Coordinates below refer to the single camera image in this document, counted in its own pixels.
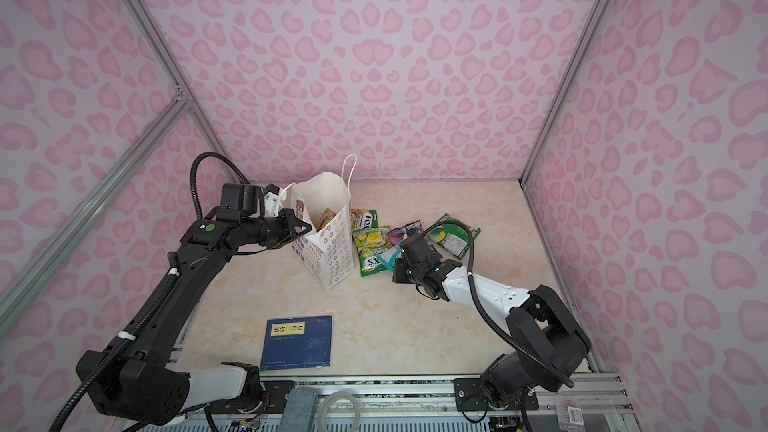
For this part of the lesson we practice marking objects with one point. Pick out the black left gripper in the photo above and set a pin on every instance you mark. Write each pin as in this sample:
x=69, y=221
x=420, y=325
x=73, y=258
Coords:
x=291, y=229

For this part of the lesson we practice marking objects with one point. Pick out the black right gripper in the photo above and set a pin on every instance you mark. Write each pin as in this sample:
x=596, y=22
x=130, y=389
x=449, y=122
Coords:
x=398, y=272

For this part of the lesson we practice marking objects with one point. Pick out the green white snack packet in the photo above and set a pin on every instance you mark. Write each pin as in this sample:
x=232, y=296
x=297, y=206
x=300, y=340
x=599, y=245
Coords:
x=452, y=237

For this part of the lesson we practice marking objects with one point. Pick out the orange Fox's candy packet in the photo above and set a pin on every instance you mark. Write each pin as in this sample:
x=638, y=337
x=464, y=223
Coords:
x=326, y=217

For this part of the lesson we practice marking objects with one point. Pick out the white printed paper bag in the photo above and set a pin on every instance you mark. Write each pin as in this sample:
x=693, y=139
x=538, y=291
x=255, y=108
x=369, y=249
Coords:
x=329, y=254

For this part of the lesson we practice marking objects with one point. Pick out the teal white snack packet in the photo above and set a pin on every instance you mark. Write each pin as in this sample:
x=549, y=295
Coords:
x=389, y=256

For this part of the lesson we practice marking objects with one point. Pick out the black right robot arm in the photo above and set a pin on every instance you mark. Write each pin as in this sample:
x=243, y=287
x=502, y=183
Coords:
x=548, y=343

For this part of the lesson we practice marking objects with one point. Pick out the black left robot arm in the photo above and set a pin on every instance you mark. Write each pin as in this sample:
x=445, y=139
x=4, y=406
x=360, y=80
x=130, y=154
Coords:
x=130, y=378

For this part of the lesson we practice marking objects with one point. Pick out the green Fox's packet near bag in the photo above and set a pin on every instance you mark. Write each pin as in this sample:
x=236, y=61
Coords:
x=363, y=219

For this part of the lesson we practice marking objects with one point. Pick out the purple candy packet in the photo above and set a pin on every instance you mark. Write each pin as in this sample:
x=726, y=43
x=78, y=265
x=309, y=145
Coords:
x=398, y=234

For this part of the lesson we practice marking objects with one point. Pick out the green Fox's spring tea packet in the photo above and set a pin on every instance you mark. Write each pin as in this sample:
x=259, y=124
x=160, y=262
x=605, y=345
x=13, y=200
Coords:
x=371, y=243

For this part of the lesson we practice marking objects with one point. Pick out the dark blue booklet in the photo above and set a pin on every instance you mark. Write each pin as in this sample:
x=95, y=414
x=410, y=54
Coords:
x=297, y=343

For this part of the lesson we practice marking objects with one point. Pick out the clear coiled tube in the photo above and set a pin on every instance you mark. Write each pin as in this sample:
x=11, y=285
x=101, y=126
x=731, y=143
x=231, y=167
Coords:
x=330, y=401

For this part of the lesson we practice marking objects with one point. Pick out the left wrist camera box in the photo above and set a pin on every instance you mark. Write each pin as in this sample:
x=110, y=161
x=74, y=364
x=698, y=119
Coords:
x=239, y=201

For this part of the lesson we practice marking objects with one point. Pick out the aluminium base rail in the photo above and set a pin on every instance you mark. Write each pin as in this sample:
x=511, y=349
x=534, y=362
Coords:
x=428, y=402

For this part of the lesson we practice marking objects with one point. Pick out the diagonal aluminium frame bar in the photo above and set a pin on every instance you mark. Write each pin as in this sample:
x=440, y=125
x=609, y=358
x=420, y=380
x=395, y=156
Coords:
x=38, y=272

